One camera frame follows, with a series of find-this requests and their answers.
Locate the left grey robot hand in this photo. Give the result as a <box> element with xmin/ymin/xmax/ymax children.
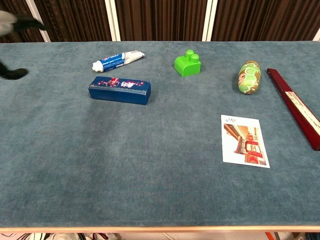
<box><xmin>0</xmin><ymin>9</ymin><xmax>48</xmax><ymax>81</ymax></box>

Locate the blue glasses case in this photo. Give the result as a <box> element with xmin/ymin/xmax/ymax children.
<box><xmin>87</xmin><ymin>76</ymin><xmax>152</xmax><ymax>106</ymax></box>

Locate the green labelled can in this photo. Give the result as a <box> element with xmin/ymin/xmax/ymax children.
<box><xmin>237</xmin><ymin>60</ymin><xmax>262</xmax><ymax>95</ymax></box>

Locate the blue white toothpaste tube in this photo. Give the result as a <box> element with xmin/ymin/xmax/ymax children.
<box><xmin>91</xmin><ymin>50</ymin><xmax>146</xmax><ymax>73</ymax></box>

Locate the dark brown pleated curtain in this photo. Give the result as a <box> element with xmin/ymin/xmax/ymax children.
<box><xmin>0</xmin><ymin>0</ymin><xmax>320</xmax><ymax>43</ymax></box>

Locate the green toy building brick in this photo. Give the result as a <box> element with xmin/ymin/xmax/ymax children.
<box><xmin>174</xmin><ymin>49</ymin><xmax>202</xmax><ymax>78</ymax></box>

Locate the blue velvet table cloth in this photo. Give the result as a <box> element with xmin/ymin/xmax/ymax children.
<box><xmin>0</xmin><ymin>41</ymin><xmax>320</xmax><ymax>228</ymax></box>

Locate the postcard with red building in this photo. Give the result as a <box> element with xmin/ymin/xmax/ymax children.
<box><xmin>220</xmin><ymin>114</ymin><xmax>271</xmax><ymax>169</ymax></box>

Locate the long dark red box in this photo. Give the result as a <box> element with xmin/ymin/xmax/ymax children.
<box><xmin>266</xmin><ymin>67</ymin><xmax>320</xmax><ymax>152</ymax></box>

